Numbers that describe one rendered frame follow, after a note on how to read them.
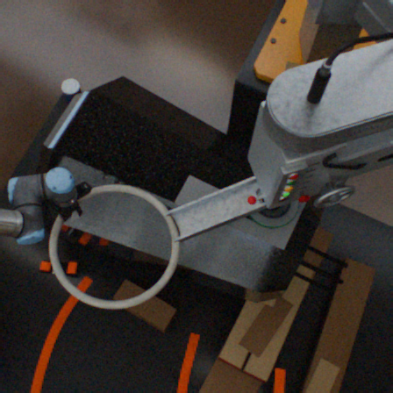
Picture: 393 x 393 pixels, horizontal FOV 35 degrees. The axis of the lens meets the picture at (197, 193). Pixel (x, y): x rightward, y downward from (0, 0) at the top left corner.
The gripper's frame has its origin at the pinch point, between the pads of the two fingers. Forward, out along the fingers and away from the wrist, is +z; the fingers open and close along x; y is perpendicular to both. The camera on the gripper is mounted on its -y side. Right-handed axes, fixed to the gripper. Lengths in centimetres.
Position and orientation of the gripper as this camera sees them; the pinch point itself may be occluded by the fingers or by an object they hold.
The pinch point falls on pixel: (74, 210)
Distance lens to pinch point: 248.9
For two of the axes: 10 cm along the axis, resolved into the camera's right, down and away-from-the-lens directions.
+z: -0.9, 3.7, 9.3
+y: -6.5, 6.8, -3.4
